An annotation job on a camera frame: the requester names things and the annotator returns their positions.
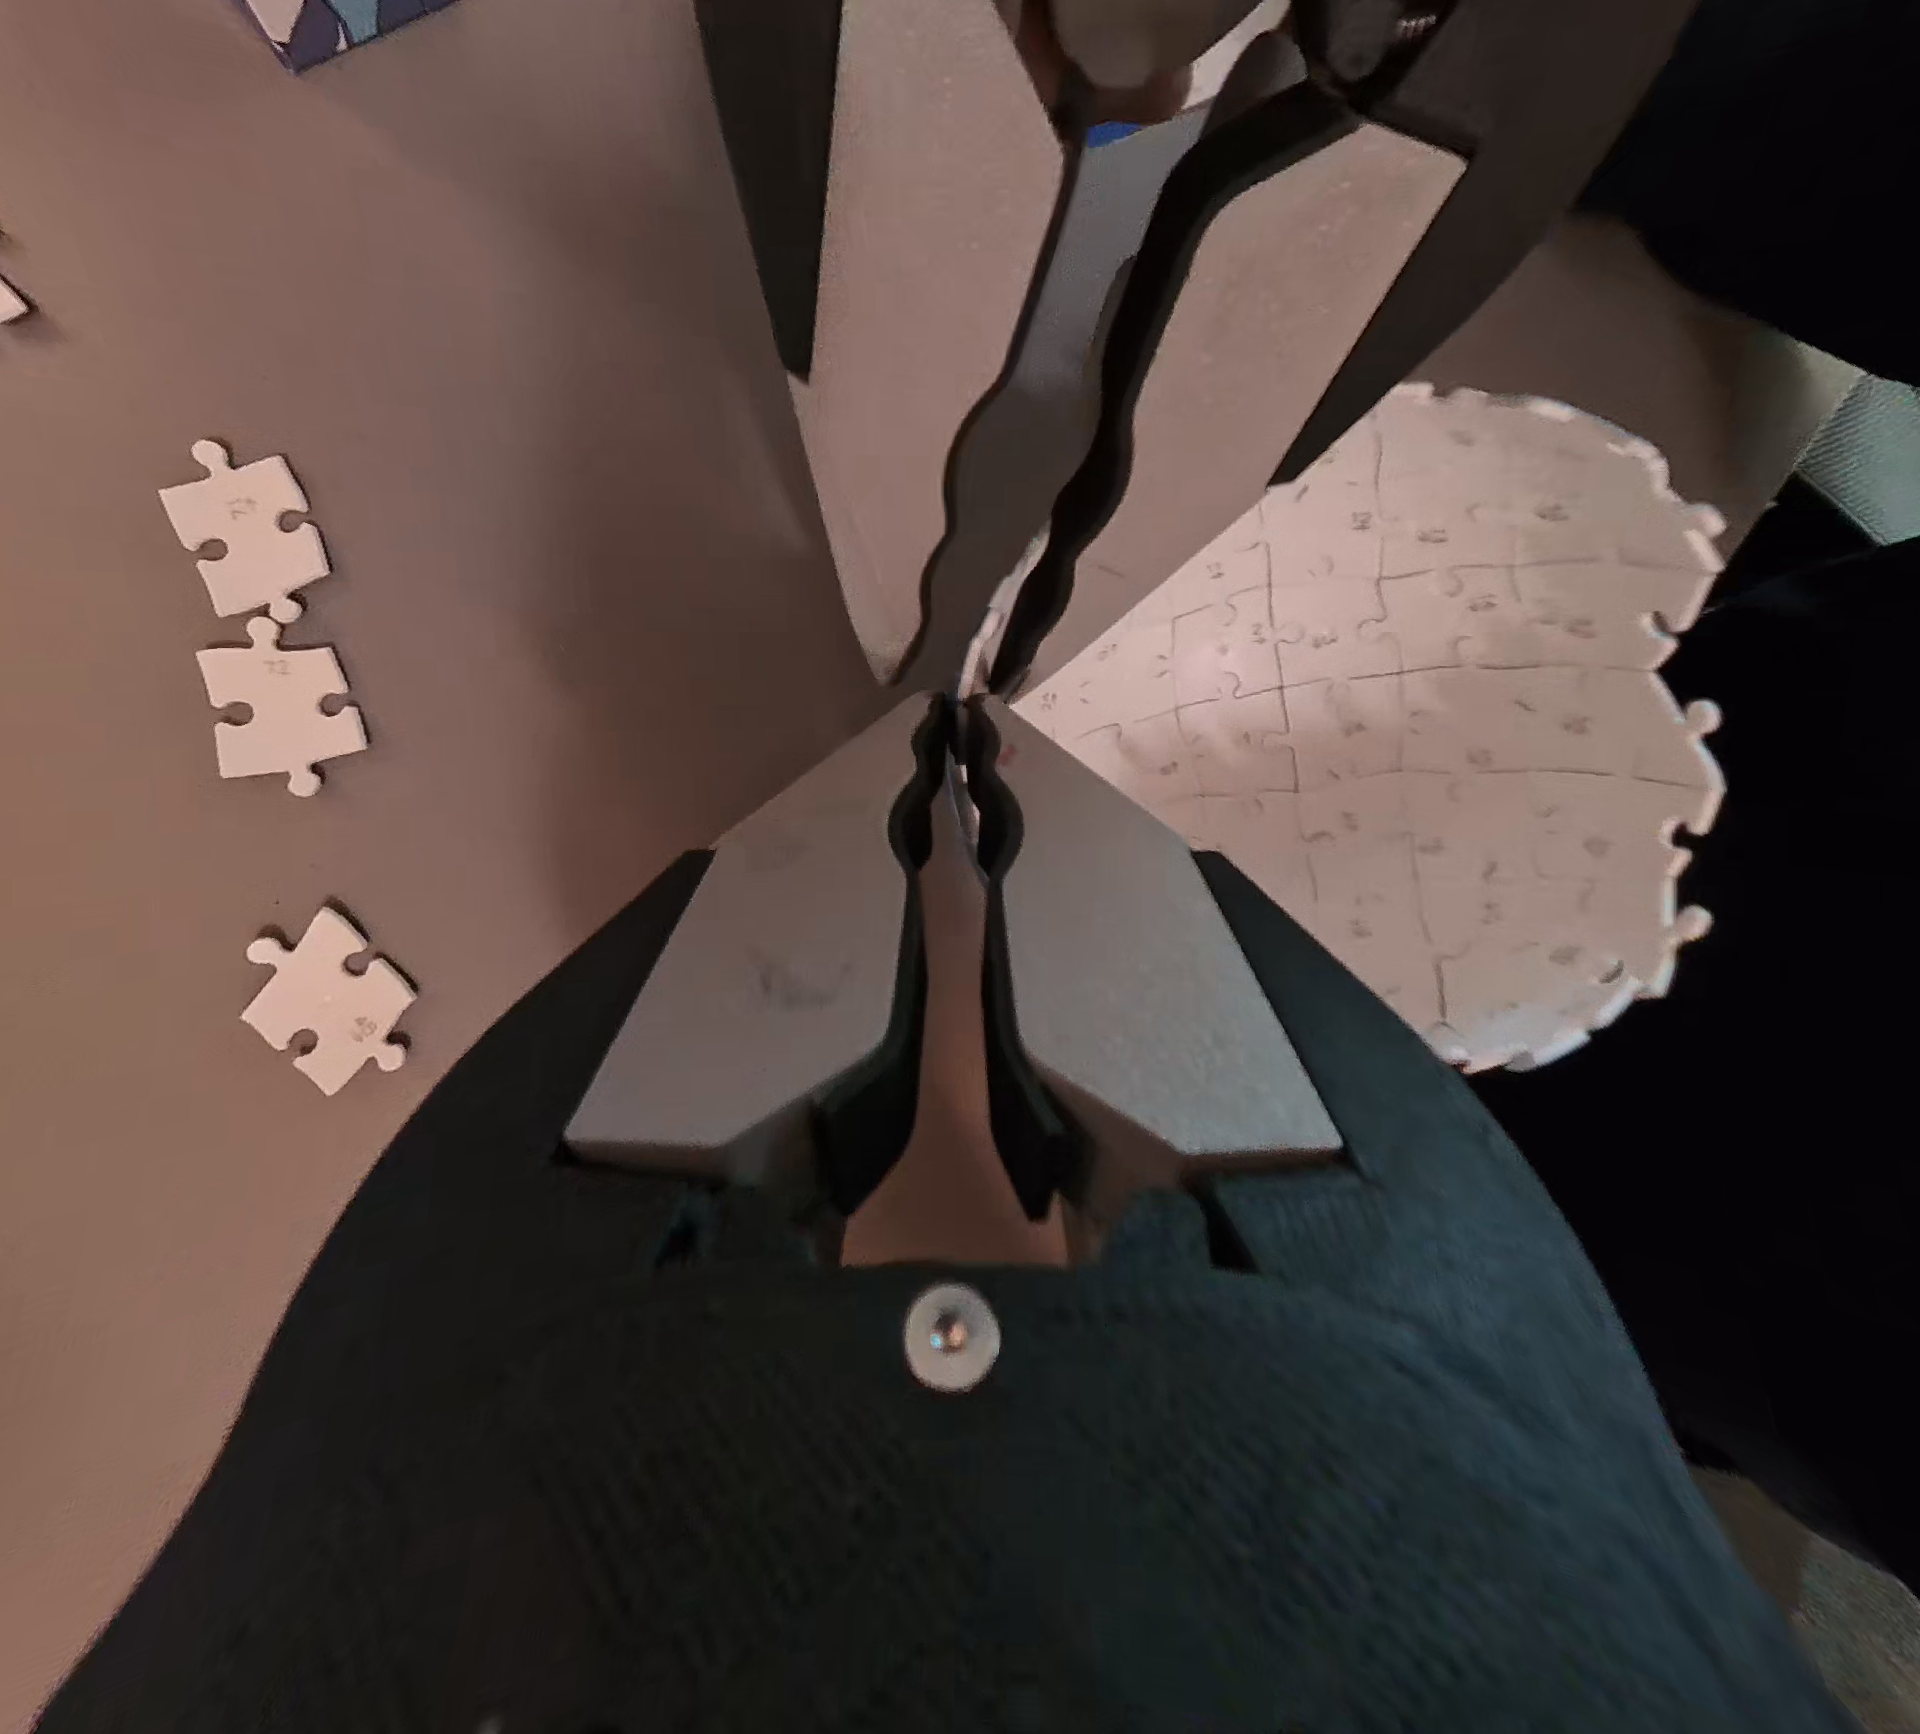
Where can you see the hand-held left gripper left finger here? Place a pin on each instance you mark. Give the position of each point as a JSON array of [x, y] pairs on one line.
[[718, 1014]]

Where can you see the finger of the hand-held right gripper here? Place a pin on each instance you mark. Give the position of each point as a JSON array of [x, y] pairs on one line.
[[929, 266], [1334, 266]]

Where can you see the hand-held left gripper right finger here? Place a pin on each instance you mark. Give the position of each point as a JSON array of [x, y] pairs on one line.
[[1170, 999]]

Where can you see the partly built white puzzle ball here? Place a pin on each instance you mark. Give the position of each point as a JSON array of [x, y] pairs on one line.
[[1426, 741]]

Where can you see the white puzzle piece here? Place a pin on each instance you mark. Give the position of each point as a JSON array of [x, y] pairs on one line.
[[284, 706], [331, 999], [249, 528], [13, 298]]

